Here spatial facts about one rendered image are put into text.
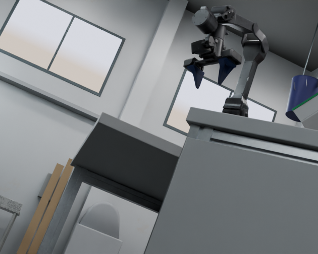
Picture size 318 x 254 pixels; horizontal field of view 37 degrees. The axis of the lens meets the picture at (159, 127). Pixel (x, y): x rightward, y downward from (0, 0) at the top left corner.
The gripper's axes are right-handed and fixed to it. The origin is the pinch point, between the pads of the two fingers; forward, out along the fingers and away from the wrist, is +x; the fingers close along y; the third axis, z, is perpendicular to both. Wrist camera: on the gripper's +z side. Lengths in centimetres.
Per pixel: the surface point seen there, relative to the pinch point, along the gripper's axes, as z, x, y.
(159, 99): -420, -233, -453
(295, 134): 34, 35, 49
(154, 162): 15.7, 32.5, -1.1
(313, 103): 7.7, 17.3, 38.5
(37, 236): -276, 28, -489
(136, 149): 23.8, 31.6, -0.2
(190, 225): 40, 53, 35
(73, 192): 2, 37, -52
